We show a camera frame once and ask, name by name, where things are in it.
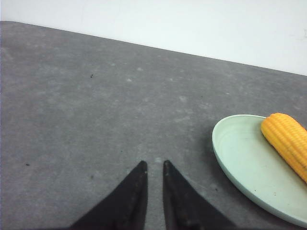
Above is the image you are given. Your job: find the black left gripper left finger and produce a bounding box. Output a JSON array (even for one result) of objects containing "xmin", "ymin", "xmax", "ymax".
[{"xmin": 69, "ymin": 161, "xmax": 148, "ymax": 230}]

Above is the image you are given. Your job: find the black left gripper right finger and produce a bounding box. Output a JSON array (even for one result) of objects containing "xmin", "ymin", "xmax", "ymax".
[{"xmin": 163, "ymin": 160, "xmax": 236, "ymax": 230}]

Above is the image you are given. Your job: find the yellow corn cob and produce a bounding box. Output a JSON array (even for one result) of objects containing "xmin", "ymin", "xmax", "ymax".
[{"xmin": 260, "ymin": 113, "xmax": 307, "ymax": 182}]

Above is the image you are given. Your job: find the pale green plate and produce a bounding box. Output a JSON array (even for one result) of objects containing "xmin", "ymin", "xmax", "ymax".
[{"xmin": 212, "ymin": 115, "xmax": 307, "ymax": 228}]

